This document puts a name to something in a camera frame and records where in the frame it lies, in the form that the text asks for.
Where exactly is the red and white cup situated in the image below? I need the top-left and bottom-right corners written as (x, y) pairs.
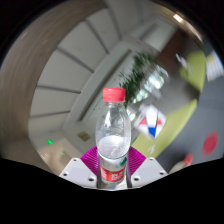
top-left (168, 153), bottom-right (194, 175)

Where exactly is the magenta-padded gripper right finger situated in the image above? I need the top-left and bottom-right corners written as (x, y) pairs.
top-left (125, 146), bottom-right (169, 190)

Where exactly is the clear red-capped water bottle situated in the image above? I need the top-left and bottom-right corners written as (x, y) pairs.
top-left (95, 87), bottom-right (132, 191)

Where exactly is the large lime green low table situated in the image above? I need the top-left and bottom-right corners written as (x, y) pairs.
top-left (131, 98), bottom-right (198, 159)

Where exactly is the small lime green low table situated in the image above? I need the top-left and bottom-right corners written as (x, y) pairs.
top-left (179, 49), bottom-right (208, 93)

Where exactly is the group of potted plants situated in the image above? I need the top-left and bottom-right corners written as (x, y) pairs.
top-left (118, 53), bottom-right (161, 108)

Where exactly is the flat round red coaster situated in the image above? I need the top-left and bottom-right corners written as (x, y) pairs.
top-left (202, 130), bottom-right (219, 157)

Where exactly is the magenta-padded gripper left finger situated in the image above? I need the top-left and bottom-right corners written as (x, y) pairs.
top-left (59, 146), bottom-right (100, 190)

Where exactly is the framed wall picture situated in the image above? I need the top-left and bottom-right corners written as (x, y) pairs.
top-left (77, 131), bottom-right (92, 142)

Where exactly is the white cube with coloured triangles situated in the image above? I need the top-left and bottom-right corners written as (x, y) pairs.
top-left (133, 103), bottom-right (168, 139)

